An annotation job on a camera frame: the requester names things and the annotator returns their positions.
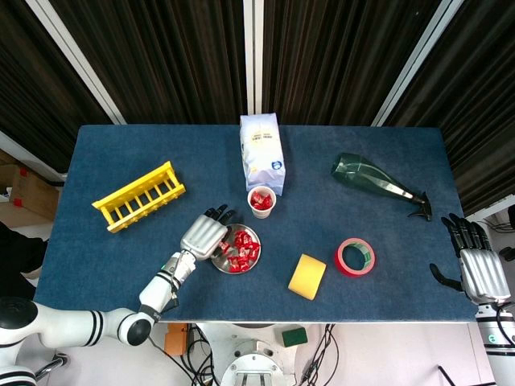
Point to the round steel plate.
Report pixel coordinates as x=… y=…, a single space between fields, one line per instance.
x=223 y=263

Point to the yellow sponge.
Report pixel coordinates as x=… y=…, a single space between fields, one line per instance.
x=306 y=277

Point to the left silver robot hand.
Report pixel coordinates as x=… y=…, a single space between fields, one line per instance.
x=203 y=237

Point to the white blue paper bag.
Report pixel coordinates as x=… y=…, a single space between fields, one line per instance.
x=261 y=153

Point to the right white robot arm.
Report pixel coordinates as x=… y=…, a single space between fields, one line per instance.
x=499 y=354

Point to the red tape roll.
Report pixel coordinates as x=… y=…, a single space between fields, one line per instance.
x=341 y=266

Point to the brown cardboard box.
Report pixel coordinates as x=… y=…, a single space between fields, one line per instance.
x=28 y=193

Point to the yellow plastic tube rack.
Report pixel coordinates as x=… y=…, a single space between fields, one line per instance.
x=133 y=187

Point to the green block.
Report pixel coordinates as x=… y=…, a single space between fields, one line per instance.
x=294 y=337

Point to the orange box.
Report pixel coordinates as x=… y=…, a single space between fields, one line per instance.
x=175 y=342

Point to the green spray bottle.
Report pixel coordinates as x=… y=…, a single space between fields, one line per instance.
x=354 y=171

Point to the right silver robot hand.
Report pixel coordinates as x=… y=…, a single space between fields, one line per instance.
x=483 y=273

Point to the black curtain panel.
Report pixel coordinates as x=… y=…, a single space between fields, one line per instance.
x=161 y=60
x=32 y=80
x=483 y=100
x=342 y=60

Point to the person in black clothing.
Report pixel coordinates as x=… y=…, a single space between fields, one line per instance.
x=16 y=257

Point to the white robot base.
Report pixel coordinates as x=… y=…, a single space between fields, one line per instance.
x=253 y=358

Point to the white paper cup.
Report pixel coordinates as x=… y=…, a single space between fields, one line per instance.
x=262 y=214

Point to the blue table cloth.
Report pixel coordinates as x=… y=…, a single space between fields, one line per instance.
x=120 y=261

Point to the white aluminium post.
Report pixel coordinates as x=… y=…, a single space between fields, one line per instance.
x=76 y=60
x=415 y=60
x=253 y=56

